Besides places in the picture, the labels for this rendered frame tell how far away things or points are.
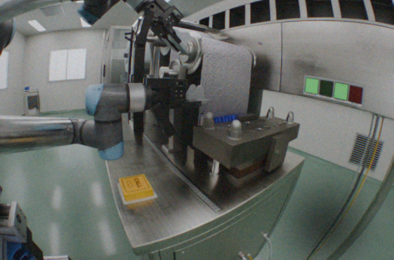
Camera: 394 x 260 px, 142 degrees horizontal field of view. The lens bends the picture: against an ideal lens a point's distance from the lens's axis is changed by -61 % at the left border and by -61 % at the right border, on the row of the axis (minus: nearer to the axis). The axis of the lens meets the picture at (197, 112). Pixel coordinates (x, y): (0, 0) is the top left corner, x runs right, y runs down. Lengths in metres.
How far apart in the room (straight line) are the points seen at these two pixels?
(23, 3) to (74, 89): 5.74
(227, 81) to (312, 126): 2.63
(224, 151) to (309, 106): 2.77
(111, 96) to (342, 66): 0.69
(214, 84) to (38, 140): 0.52
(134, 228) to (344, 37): 0.78
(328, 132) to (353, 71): 2.48
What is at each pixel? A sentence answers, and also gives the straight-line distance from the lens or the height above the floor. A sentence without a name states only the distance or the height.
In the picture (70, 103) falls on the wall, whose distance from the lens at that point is 6.16.
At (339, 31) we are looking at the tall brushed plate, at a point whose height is 1.40.
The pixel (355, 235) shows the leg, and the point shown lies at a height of 0.56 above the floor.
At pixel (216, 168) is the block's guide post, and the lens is 0.48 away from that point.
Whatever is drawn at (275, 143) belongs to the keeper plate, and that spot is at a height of 1.01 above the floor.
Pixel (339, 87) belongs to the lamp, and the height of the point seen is 1.20.
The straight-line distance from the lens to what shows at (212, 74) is 0.54.
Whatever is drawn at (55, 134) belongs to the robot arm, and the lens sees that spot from 0.43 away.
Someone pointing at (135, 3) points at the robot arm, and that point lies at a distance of 0.50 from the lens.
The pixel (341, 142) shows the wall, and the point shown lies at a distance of 3.04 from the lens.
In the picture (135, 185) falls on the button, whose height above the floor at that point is 0.92.
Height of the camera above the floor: 1.17
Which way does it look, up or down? 12 degrees down
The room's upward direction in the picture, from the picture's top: 4 degrees clockwise
